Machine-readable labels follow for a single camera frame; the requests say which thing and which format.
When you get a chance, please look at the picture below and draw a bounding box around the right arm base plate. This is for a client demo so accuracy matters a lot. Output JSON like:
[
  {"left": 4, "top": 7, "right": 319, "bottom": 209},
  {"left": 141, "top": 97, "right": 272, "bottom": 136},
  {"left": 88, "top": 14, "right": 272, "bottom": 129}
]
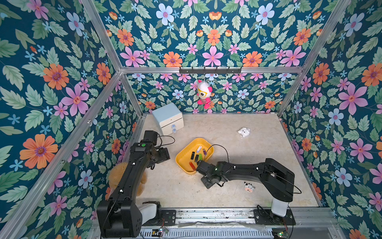
[{"left": 253, "top": 207, "right": 296, "bottom": 226}]

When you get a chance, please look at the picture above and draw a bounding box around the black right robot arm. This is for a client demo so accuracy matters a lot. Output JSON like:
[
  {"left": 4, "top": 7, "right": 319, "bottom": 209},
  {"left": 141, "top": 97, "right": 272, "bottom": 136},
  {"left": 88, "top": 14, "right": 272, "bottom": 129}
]
[{"left": 196, "top": 158, "right": 295, "bottom": 218}]

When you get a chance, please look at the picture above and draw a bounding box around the white plush sheep toy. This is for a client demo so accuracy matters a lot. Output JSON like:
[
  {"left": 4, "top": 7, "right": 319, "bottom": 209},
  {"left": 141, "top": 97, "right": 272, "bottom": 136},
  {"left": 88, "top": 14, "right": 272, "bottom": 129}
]
[{"left": 238, "top": 127, "right": 251, "bottom": 138}]

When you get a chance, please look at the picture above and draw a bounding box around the white mini drawer cabinet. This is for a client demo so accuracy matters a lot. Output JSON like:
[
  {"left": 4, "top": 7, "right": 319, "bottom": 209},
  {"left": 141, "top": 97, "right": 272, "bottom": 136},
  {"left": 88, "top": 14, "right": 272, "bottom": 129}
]
[{"left": 152, "top": 103, "right": 184, "bottom": 135}]

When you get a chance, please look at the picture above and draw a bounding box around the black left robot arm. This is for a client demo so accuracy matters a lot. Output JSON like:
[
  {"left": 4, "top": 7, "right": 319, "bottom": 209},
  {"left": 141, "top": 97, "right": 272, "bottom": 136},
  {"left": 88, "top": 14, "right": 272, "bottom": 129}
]
[{"left": 96, "top": 130, "right": 170, "bottom": 239}]

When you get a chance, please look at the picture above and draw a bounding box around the aluminium front rail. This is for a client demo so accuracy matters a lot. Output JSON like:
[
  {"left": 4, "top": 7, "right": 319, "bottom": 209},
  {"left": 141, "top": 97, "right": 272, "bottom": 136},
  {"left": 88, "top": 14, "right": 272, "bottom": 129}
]
[{"left": 86, "top": 207, "right": 347, "bottom": 239}]

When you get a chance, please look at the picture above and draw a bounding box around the black white cow toy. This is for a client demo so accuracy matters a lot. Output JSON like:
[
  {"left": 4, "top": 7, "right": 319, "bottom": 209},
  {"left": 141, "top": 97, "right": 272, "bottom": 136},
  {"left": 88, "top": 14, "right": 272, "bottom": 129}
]
[{"left": 244, "top": 182, "right": 255, "bottom": 193}]

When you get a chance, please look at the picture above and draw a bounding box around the brown teddy bear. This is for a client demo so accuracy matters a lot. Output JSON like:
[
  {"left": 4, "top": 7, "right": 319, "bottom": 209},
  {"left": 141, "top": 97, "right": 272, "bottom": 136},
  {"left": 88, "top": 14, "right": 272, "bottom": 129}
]
[{"left": 105, "top": 162, "right": 147, "bottom": 200}]

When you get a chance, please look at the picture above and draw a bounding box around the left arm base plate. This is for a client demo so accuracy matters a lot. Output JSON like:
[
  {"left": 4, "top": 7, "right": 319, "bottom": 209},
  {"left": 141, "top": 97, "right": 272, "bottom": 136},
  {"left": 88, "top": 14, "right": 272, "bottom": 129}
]
[{"left": 143, "top": 210, "right": 177, "bottom": 226}]

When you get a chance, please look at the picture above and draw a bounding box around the black wall hook rail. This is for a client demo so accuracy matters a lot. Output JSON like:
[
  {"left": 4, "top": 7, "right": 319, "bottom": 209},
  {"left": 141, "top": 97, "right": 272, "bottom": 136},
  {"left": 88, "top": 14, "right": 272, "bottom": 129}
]
[{"left": 179, "top": 67, "right": 242, "bottom": 75}]

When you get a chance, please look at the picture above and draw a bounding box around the pink white hanging doll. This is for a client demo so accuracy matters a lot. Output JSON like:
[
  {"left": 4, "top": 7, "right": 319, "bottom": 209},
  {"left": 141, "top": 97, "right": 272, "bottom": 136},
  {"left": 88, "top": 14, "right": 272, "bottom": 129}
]
[{"left": 197, "top": 80, "right": 212, "bottom": 109}]

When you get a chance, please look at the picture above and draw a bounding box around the red translucent usb drive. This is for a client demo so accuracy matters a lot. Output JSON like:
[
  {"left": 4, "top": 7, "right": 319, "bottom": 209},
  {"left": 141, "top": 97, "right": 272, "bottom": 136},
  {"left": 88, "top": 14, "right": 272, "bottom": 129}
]
[{"left": 189, "top": 162, "right": 196, "bottom": 171}]

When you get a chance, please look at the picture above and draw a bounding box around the yellow plastic storage box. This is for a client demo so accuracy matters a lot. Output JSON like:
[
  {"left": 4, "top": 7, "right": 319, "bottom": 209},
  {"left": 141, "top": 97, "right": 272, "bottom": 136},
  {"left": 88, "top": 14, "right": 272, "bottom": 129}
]
[{"left": 176, "top": 138, "right": 214, "bottom": 175}]

